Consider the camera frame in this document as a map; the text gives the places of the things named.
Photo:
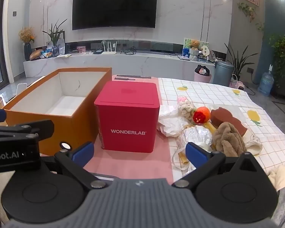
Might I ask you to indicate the dark vase with yellow flowers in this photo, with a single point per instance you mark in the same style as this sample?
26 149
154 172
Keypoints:
28 51

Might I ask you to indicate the cream cloth mitt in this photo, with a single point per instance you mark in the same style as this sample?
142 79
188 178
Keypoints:
254 147

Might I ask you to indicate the white round fan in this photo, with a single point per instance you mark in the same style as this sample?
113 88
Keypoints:
207 52

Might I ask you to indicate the long leaf potted plant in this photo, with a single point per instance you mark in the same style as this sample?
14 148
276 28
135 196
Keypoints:
238 64

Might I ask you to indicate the brown fluffy cloth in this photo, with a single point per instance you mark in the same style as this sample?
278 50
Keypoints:
228 140

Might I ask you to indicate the red square box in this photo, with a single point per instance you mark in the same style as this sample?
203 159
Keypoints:
128 118

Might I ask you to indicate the white marble television console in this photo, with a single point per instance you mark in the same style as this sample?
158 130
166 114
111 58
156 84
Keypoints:
133 64

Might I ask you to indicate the green plant in glass vase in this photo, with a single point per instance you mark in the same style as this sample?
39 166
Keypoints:
54 39

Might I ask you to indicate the brown teddy bear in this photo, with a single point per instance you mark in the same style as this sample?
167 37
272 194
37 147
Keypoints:
195 44

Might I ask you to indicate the black wall television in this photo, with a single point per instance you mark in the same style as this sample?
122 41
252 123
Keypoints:
114 4

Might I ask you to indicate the pink white crochet hat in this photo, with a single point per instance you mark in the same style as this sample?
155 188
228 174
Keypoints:
185 106

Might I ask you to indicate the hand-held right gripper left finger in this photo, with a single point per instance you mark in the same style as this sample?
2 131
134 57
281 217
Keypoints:
82 152

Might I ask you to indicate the small pink box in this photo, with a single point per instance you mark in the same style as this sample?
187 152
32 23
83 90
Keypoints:
81 49

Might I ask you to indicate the pink bin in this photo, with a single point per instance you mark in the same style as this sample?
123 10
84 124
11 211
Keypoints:
202 78

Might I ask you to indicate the white plastic bag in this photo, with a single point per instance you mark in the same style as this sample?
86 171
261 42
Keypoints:
168 121

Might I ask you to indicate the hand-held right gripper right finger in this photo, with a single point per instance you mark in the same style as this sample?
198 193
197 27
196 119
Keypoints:
194 153

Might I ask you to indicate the clear wrapper with yellow strip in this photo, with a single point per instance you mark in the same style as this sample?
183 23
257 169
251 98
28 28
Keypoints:
180 158

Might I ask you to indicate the brown plush toy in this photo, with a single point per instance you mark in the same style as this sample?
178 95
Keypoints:
228 116

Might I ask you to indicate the hanging vine plant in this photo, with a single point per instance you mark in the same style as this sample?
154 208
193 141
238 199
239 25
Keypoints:
248 10

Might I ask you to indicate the green bushy plant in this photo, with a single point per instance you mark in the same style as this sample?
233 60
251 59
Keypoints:
281 49

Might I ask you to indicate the grey trash can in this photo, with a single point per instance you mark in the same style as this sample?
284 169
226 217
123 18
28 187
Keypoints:
223 73

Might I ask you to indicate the brown round object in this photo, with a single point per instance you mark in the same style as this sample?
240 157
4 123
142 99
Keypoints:
36 55

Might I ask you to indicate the blue water bottle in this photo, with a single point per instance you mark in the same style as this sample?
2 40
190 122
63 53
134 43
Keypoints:
266 83

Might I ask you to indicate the white router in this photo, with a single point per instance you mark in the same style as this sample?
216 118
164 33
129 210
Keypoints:
109 52

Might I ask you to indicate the orange cardboard box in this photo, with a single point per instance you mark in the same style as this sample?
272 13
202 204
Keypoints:
85 114

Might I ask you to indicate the orange crochet fruit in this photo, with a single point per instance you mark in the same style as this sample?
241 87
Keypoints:
203 114

